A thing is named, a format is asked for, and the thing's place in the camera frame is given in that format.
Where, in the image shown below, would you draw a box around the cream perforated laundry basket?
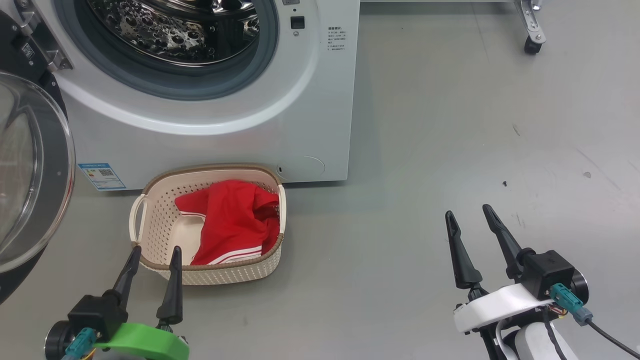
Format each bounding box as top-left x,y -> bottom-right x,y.
129,163 -> 288,286

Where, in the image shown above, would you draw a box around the metal cart leg with caster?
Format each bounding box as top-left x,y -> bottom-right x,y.
514,0 -> 547,55

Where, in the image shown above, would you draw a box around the blue energy label sticker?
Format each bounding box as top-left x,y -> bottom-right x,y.
77,162 -> 127,192

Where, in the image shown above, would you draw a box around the red garment white stripes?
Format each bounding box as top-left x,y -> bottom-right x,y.
174,179 -> 281,266

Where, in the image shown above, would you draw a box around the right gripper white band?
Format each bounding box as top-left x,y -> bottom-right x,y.
444,203 -> 557,335

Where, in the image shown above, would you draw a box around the round glass washing machine door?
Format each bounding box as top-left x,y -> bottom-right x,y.
0,10 -> 77,307

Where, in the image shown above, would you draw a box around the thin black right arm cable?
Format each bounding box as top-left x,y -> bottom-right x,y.
542,310 -> 568,360

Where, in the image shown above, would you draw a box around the white washing machine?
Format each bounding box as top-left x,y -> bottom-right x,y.
14,0 -> 361,192

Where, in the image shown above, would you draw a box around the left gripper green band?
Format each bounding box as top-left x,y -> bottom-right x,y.
93,244 -> 191,360

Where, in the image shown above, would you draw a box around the left camera cable teal plug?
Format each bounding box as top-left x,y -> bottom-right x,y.
61,327 -> 97,360

